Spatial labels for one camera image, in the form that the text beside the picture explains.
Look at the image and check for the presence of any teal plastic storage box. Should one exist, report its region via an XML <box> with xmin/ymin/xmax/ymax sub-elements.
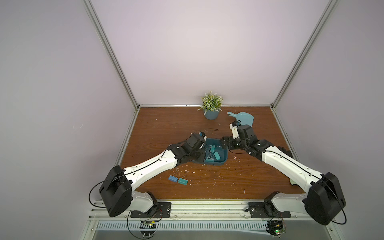
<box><xmin>196</xmin><ymin>138</ymin><xmax>228</xmax><ymax>166</ymax></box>

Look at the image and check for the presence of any teal binder clip one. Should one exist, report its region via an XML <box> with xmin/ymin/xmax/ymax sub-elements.
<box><xmin>178</xmin><ymin>171</ymin><xmax>188</xmax><ymax>186</ymax></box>

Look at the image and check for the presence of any blue binder clip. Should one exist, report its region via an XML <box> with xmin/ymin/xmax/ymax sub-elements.
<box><xmin>168</xmin><ymin>168</ymin><xmax>180</xmax><ymax>183</ymax></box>

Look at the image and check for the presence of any teal binder clip three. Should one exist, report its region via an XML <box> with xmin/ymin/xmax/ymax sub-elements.
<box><xmin>213</xmin><ymin>152</ymin><xmax>221</xmax><ymax>162</ymax></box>

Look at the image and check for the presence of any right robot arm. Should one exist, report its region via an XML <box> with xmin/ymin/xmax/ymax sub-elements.
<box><xmin>221</xmin><ymin>122</ymin><xmax>346</xmax><ymax>226</ymax></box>

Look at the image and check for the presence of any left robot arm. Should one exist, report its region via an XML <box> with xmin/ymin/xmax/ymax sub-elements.
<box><xmin>99</xmin><ymin>132</ymin><xmax>207</xmax><ymax>218</ymax></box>

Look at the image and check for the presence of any light teal dustpan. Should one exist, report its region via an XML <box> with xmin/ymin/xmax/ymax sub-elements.
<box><xmin>227</xmin><ymin>112</ymin><xmax>254</xmax><ymax>127</ymax></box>

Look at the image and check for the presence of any small potted green plant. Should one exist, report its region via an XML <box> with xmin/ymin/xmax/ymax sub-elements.
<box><xmin>198</xmin><ymin>91</ymin><xmax>224</xmax><ymax>120</ymax></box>

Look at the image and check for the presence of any left controller board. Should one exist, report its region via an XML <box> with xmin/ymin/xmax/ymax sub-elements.
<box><xmin>139</xmin><ymin>221</ymin><xmax>157</xmax><ymax>239</ymax></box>

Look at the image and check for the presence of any controller board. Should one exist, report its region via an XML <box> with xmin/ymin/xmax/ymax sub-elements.
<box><xmin>139</xmin><ymin>221</ymin><xmax>157</xmax><ymax>239</ymax></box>
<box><xmin>267</xmin><ymin>221</ymin><xmax>286</xmax><ymax>237</ymax></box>

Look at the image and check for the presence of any right controller board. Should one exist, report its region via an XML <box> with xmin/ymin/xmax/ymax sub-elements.
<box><xmin>267</xmin><ymin>221</ymin><xmax>286</xmax><ymax>237</ymax></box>

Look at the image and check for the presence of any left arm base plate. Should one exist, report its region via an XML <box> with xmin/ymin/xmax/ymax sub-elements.
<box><xmin>130</xmin><ymin>202</ymin><xmax>172</xmax><ymax>219</ymax></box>

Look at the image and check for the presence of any aluminium front rail frame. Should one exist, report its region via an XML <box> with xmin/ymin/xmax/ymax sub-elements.
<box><xmin>80</xmin><ymin>199</ymin><xmax>345</xmax><ymax>240</ymax></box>

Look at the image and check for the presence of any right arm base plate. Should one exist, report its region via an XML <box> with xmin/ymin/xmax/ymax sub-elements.
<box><xmin>245</xmin><ymin>202</ymin><xmax>292</xmax><ymax>219</ymax></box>

